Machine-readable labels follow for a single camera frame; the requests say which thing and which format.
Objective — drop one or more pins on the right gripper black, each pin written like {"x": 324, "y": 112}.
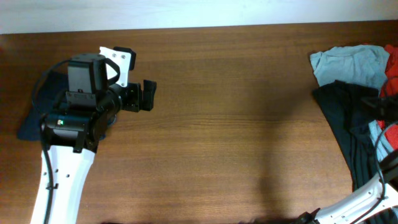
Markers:
{"x": 386, "y": 107}

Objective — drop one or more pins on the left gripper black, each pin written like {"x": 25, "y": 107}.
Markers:
{"x": 137, "y": 103}

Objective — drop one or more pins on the black t-shirt white logo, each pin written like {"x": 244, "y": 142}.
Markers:
{"x": 341, "y": 105}

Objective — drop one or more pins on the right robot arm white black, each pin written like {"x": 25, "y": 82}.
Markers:
{"x": 378, "y": 194}

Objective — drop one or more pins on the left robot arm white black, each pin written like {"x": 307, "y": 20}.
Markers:
{"x": 98, "y": 88}

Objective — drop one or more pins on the red garment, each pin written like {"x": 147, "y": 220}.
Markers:
{"x": 389, "y": 88}

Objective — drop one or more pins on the light grey-blue t-shirt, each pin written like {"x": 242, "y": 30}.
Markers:
{"x": 360, "y": 65}

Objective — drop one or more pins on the folded navy blue garment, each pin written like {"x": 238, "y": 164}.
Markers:
{"x": 54, "y": 85}

